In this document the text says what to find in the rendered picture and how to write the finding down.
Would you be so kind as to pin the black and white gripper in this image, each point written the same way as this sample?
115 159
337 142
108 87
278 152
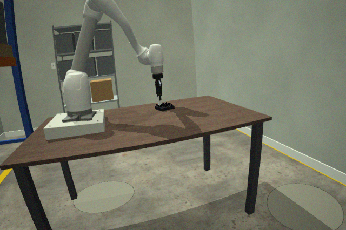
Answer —
158 85

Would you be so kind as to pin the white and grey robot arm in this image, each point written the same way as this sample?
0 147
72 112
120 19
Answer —
76 88

